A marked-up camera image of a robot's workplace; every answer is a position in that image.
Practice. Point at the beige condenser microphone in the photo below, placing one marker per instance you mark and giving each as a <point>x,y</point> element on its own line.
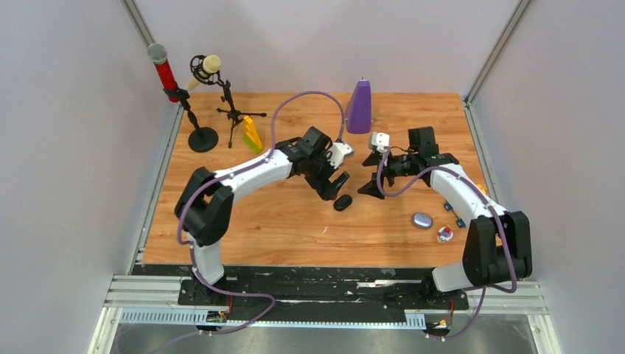
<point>205,70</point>

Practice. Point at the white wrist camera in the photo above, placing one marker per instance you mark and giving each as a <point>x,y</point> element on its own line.
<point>379,142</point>
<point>338,153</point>

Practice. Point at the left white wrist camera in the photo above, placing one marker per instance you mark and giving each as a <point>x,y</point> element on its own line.
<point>338,153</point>

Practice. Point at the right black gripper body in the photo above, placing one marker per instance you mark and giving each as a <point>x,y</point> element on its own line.
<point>398,166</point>

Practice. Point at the black round-base mic stand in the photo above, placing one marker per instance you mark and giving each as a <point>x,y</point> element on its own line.
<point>202,139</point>

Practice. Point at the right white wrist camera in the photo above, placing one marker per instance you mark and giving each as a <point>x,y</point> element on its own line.
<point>379,142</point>

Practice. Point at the colourful toy truck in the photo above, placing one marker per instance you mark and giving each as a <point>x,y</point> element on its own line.
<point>462,222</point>

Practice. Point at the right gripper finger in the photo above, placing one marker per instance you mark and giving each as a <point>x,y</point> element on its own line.
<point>373,159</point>
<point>371,189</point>

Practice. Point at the red microphone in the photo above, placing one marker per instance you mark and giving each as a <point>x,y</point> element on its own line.
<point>158,55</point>

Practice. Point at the small red white toy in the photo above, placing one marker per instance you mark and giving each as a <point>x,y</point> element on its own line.
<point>444,234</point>

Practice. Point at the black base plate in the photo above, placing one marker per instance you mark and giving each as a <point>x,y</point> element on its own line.
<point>317,293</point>

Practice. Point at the slotted cable duct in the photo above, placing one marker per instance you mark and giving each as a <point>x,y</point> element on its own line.
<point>155,316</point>

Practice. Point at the aluminium frame rail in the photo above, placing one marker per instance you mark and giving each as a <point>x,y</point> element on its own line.
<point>134,291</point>

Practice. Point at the black earbud charging case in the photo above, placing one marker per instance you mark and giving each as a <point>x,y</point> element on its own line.
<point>342,202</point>

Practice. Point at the purple metronome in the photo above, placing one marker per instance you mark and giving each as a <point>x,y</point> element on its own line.
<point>359,109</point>

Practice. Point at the lavender oval charging case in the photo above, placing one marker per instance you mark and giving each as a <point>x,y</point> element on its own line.
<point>422,220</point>

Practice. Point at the yellow green toy block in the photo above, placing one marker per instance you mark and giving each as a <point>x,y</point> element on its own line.
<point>251,136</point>

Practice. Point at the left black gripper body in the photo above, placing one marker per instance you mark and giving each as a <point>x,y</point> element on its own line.
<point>318,174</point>

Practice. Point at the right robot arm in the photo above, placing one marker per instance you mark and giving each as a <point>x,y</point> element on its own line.
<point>497,252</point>

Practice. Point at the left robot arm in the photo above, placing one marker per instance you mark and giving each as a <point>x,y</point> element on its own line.
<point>205,206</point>

